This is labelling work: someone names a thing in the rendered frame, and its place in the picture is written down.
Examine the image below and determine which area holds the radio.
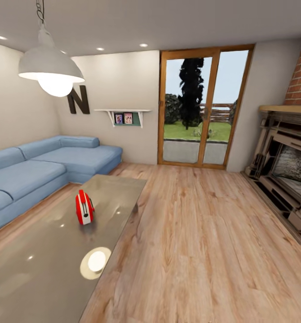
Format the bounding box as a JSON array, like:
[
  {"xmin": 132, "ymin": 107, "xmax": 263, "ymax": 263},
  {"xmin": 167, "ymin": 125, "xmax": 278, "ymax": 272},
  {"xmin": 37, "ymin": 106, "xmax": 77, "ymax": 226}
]
[{"xmin": 75, "ymin": 190, "xmax": 94, "ymax": 225}]

